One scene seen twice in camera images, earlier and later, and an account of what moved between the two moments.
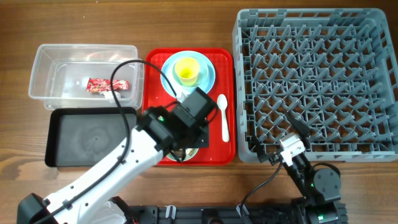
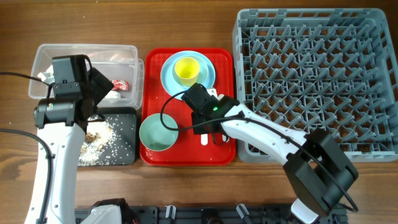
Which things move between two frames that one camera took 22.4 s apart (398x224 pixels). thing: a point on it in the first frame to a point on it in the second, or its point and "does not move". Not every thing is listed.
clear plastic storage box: x=78 y=76 does not move
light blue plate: x=186 y=70 does not move
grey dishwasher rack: x=336 y=70 does not move
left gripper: x=204 y=139 to x=99 y=84
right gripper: x=302 y=130 to x=196 y=117
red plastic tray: x=222 y=145 does not move
